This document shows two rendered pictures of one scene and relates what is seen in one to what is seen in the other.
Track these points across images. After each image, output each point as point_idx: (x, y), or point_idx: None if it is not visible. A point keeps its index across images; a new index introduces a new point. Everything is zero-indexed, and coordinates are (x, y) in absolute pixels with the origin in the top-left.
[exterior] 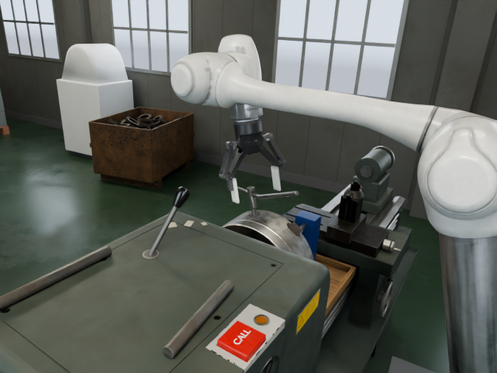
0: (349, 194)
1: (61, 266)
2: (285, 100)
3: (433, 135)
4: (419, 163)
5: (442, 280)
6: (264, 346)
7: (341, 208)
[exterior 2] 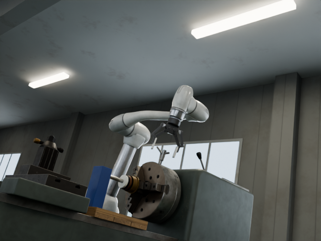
0: (60, 147)
1: (236, 185)
2: None
3: (142, 125)
4: (148, 133)
5: (129, 161)
6: None
7: (56, 161)
